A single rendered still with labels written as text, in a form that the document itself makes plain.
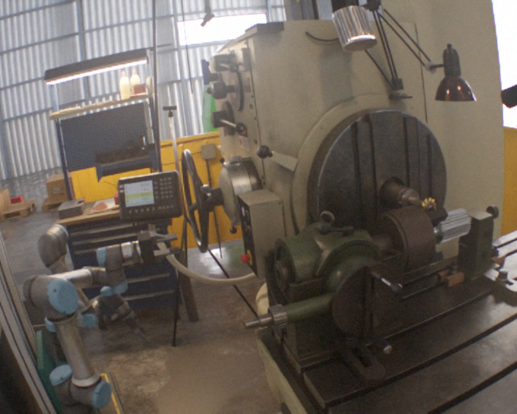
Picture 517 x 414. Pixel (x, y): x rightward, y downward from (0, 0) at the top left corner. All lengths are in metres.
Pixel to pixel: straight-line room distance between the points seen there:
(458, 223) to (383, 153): 0.34
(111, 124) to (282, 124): 2.24
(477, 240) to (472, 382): 0.57
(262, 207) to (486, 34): 1.28
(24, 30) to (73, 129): 12.08
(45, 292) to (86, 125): 2.27
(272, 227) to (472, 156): 0.98
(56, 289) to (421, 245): 1.09
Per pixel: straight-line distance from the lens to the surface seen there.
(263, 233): 1.32
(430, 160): 1.57
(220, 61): 1.67
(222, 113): 1.78
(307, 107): 1.40
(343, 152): 1.35
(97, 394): 1.57
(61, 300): 1.37
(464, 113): 1.83
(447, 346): 1.16
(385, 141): 1.42
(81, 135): 3.49
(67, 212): 3.20
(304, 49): 1.41
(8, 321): 1.68
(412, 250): 1.18
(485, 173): 1.97
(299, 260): 1.04
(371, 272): 0.96
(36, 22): 15.35
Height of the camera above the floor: 1.69
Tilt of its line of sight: 15 degrees down
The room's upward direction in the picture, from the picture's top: 7 degrees counter-clockwise
